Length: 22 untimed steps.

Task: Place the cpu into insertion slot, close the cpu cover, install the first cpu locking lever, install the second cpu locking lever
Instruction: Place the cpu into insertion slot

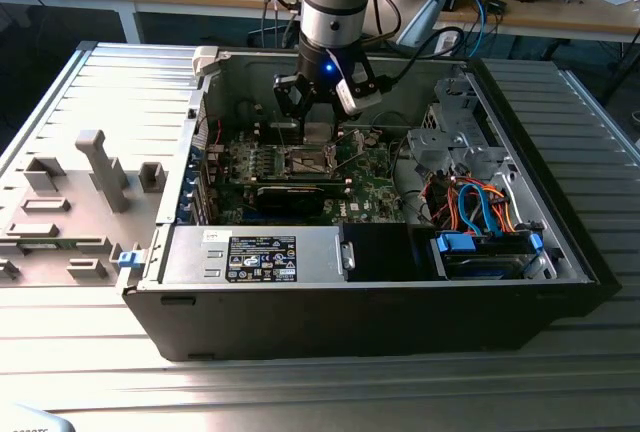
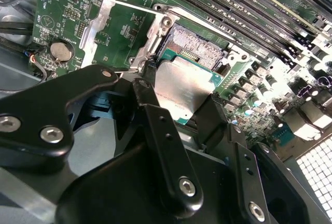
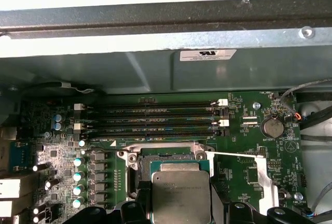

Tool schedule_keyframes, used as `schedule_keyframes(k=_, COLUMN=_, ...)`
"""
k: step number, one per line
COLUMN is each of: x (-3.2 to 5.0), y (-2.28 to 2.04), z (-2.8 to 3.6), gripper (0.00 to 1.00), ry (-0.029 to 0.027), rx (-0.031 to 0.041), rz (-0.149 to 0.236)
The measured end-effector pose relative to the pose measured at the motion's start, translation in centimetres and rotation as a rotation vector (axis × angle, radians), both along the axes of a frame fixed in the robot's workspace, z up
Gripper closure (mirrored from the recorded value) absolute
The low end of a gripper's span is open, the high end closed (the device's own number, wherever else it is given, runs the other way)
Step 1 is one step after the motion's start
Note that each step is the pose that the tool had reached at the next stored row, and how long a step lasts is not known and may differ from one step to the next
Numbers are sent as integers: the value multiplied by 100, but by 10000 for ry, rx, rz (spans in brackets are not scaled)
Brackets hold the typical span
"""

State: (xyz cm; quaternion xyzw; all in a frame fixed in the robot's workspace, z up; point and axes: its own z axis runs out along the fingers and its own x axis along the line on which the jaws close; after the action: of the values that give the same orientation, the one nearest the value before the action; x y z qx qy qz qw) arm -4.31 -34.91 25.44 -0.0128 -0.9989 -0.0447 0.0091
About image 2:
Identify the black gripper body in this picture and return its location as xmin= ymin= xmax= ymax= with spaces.
xmin=56 ymin=135 xmax=242 ymax=224

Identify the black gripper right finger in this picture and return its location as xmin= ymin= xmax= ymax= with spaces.
xmin=194 ymin=93 xmax=326 ymax=224

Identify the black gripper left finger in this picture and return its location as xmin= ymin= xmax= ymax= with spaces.
xmin=0 ymin=59 xmax=203 ymax=214

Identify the metal socket cover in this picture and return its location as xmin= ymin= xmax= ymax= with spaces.
xmin=79 ymin=0 xmax=173 ymax=73

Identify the silver CPU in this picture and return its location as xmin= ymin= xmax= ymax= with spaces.
xmin=152 ymin=52 xmax=217 ymax=128

